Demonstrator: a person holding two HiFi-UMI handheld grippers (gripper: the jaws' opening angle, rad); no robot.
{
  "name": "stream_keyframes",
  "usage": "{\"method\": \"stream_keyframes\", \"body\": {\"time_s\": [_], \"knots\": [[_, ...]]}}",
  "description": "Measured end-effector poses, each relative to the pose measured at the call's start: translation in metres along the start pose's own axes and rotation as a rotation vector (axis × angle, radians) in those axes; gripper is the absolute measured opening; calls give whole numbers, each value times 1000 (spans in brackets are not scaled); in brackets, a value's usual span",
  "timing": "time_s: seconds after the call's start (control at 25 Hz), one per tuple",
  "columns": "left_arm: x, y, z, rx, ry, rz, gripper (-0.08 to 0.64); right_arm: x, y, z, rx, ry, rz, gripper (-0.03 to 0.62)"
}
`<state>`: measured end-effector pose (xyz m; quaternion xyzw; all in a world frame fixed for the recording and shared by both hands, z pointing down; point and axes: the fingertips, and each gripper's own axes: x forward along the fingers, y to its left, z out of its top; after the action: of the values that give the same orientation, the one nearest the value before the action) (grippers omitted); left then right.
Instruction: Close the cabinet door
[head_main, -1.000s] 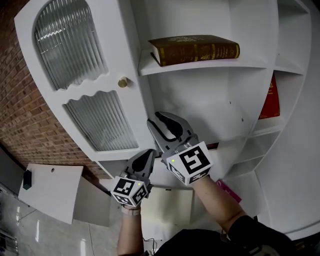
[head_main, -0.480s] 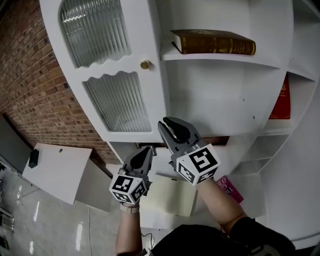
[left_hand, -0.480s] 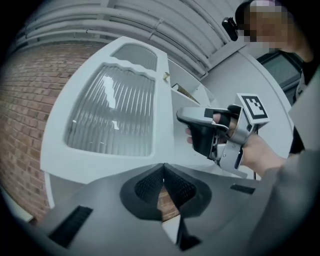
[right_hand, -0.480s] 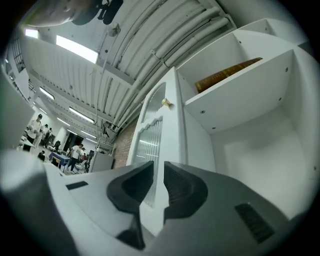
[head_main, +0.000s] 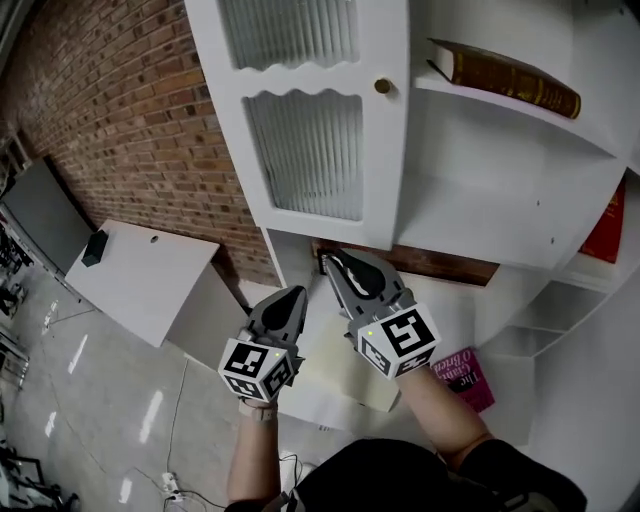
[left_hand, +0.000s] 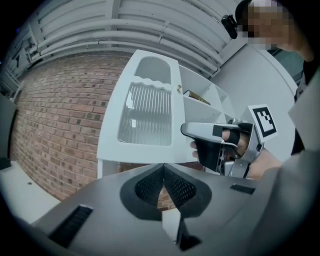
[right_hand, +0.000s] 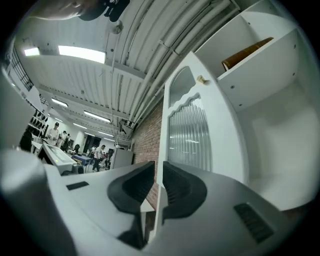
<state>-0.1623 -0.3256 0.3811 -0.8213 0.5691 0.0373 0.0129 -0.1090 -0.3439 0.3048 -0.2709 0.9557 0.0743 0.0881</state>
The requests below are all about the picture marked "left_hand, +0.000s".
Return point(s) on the brown gold-trimmed book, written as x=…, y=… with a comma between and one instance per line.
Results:
x=198, y=97

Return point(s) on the person's right hand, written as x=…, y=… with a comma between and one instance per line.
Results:
x=237, y=140

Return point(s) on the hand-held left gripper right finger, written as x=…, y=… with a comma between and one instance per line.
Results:
x=220, y=207

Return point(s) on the white cabinet ribbed glass door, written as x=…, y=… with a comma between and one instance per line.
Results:
x=115, y=120

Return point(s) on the gold door knob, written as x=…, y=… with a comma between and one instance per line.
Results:
x=179, y=88

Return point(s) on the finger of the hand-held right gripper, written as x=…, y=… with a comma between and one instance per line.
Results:
x=200, y=130

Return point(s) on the black head camera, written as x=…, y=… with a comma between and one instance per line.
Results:
x=230, y=26

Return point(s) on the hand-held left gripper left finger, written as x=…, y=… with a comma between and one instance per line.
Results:
x=105, y=212

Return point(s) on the person's head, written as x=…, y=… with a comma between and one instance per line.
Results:
x=280, y=25

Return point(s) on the grey tall locker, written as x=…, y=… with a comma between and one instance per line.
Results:
x=7, y=125

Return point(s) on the white ceiling pipe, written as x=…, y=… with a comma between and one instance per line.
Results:
x=125, y=40
x=125, y=25

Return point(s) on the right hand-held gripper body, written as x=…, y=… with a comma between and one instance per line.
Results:
x=265, y=122

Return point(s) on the person's black shirt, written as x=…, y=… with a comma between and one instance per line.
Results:
x=307, y=82

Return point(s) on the white wall cabinet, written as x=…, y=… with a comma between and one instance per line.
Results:
x=200, y=110

